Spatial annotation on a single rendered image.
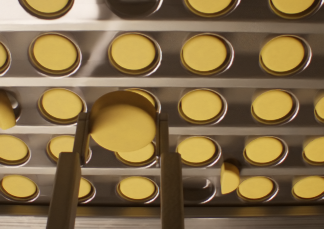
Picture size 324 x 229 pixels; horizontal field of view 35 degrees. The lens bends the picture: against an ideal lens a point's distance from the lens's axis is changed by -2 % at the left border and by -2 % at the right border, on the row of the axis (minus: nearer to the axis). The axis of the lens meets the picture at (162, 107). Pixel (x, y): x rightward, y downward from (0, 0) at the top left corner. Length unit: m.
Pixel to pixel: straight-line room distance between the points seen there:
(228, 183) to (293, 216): 0.03
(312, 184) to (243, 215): 0.02
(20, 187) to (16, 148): 0.02
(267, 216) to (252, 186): 0.01
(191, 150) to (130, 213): 0.03
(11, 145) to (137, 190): 0.04
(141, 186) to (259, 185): 0.04
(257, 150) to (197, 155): 0.02
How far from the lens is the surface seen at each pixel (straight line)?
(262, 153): 0.16
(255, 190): 0.17
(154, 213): 0.17
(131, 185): 0.17
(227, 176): 0.16
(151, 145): 0.15
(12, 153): 0.16
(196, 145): 0.15
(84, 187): 0.17
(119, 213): 0.17
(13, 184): 0.17
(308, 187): 0.17
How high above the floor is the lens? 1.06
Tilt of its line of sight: 49 degrees down
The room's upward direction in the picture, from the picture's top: 179 degrees clockwise
